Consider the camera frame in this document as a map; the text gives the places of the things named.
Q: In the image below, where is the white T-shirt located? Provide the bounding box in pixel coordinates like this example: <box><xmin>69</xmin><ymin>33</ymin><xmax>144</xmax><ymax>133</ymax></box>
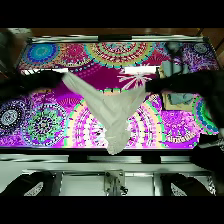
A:
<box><xmin>61</xmin><ymin>71</ymin><xmax>150</xmax><ymax>156</ymax></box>

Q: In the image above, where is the teal garment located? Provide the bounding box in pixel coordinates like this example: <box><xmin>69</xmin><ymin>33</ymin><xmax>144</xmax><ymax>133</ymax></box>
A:
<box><xmin>166</xmin><ymin>92</ymin><xmax>200</xmax><ymax>106</ymax></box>

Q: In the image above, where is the grey-blue garment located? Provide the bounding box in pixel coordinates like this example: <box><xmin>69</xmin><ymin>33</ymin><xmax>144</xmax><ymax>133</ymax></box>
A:
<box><xmin>161</xmin><ymin>59</ymin><xmax>190</xmax><ymax>80</ymax></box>

